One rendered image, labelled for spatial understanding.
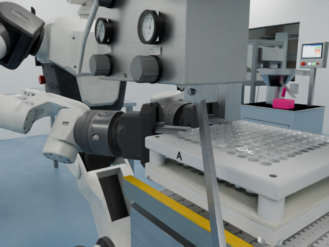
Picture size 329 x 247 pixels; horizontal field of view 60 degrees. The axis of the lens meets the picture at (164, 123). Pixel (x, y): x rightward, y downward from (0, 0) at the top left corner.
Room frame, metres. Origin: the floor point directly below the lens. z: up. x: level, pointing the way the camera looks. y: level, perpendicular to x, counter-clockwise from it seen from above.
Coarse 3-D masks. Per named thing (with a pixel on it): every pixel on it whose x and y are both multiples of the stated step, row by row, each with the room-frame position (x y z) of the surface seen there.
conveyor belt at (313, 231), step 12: (168, 192) 0.50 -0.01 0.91; (192, 204) 0.45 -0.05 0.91; (204, 216) 0.41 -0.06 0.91; (324, 216) 0.41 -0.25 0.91; (228, 228) 0.38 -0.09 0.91; (312, 228) 0.38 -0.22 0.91; (324, 228) 0.38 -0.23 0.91; (252, 240) 0.35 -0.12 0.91; (288, 240) 0.35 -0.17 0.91; (300, 240) 0.35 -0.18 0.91; (312, 240) 0.35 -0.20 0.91; (324, 240) 0.35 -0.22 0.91
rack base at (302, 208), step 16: (176, 160) 0.47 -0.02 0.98; (160, 176) 0.42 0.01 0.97; (176, 176) 0.40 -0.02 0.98; (192, 176) 0.40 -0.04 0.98; (176, 192) 0.39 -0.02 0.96; (192, 192) 0.36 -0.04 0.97; (224, 192) 0.35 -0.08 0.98; (240, 192) 0.35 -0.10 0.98; (304, 192) 0.35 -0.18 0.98; (320, 192) 0.35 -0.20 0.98; (224, 208) 0.32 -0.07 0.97; (240, 208) 0.30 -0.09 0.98; (256, 208) 0.30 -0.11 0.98; (288, 208) 0.30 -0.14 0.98; (304, 208) 0.30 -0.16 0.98; (320, 208) 0.32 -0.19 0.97; (240, 224) 0.30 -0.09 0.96; (256, 224) 0.28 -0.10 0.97; (272, 224) 0.27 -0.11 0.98; (288, 224) 0.28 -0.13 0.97; (304, 224) 0.30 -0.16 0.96; (272, 240) 0.27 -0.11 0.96
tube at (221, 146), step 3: (219, 144) 0.38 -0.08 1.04; (222, 144) 0.39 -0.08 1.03; (225, 144) 0.38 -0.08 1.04; (219, 147) 0.38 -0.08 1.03; (222, 147) 0.37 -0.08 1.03; (225, 147) 0.38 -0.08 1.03; (219, 150) 0.38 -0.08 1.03; (222, 150) 0.37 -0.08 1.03; (225, 150) 0.38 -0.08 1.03; (219, 180) 0.38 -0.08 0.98; (222, 180) 0.38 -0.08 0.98
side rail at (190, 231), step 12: (132, 192) 0.46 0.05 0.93; (144, 192) 0.43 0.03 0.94; (144, 204) 0.43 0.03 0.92; (156, 204) 0.40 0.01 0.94; (156, 216) 0.40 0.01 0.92; (168, 216) 0.38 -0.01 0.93; (180, 216) 0.35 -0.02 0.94; (180, 228) 0.35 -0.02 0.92; (192, 228) 0.33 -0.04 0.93; (192, 240) 0.33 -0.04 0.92; (204, 240) 0.32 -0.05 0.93
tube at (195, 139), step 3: (192, 135) 0.43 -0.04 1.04; (195, 135) 0.43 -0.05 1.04; (198, 135) 0.43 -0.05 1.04; (192, 138) 0.42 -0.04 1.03; (195, 138) 0.42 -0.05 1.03; (198, 138) 0.42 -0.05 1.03; (192, 141) 0.42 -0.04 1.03; (195, 141) 0.42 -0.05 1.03; (198, 141) 0.42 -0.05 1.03; (192, 168) 0.42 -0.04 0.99; (192, 171) 0.42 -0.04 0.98; (195, 171) 0.42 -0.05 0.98; (198, 171) 0.42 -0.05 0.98
